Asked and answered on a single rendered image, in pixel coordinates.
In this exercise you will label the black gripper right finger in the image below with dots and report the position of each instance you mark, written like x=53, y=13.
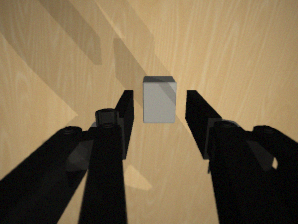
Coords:
x=237, y=161

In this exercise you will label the grey block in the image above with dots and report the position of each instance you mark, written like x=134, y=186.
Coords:
x=159, y=99

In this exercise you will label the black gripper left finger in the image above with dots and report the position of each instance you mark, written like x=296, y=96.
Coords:
x=38, y=190

